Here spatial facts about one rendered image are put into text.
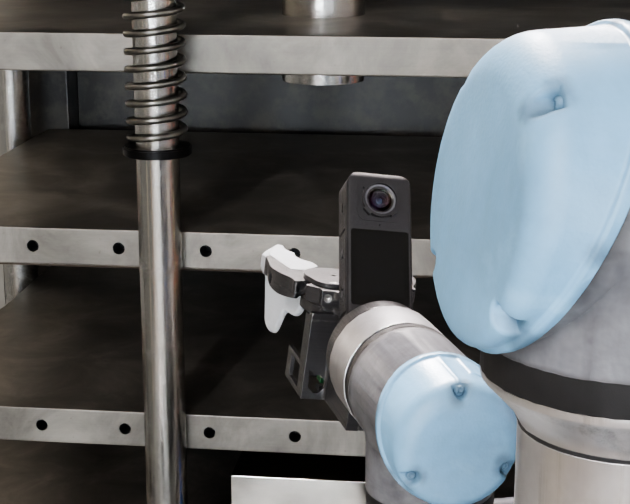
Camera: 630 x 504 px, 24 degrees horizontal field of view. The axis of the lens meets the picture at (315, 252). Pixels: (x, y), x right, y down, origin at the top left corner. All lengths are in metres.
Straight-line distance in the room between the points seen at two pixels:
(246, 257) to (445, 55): 0.36
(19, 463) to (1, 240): 0.64
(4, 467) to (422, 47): 1.07
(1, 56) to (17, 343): 0.53
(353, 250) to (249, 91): 1.70
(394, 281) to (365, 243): 0.03
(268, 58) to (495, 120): 1.34
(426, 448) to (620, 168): 0.33
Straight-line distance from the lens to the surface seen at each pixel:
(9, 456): 2.53
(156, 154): 1.80
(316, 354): 0.99
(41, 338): 2.29
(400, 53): 1.83
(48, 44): 1.91
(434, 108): 2.62
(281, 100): 2.64
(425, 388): 0.79
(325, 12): 2.07
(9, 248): 1.95
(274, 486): 1.96
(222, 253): 1.88
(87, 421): 1.99
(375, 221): 0.98
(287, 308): 1.05
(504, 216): 0.50
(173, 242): 1.85
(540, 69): 0.50
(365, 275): 0.96
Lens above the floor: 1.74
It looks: 15 degrees down
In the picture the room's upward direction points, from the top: straight up
